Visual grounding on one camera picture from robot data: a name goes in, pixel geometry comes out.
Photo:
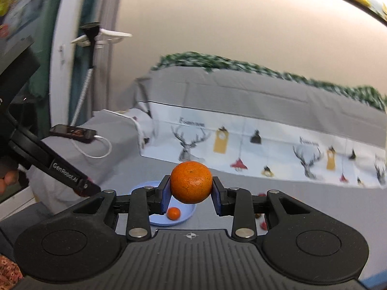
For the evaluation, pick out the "person's left hand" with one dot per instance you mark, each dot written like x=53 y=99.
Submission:
x=10 y=178

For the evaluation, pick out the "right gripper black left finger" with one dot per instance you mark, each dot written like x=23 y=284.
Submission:
x=107 y=206

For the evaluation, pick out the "blue round plate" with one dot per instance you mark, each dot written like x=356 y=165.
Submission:
x=181 y=217

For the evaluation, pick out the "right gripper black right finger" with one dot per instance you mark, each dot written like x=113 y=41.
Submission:
x=240 y=204

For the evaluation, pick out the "black phone stand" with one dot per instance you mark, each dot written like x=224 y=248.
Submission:
x=82 y=68

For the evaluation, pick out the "green checked blanket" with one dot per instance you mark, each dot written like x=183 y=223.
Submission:
x=365 y=94

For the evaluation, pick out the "pink-red fruit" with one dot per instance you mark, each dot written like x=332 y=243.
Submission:
x=263 y=226

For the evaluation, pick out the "black smartphone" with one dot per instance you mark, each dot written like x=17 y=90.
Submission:
x=75 y=133

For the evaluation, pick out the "white clothes rack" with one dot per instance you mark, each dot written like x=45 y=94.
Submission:
x=105 y=36

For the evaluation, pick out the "bare orange tangerine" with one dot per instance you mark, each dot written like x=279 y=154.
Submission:
x=173 y=213

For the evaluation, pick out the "grey printed sofa cover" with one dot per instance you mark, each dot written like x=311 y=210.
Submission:
x=253 y=132

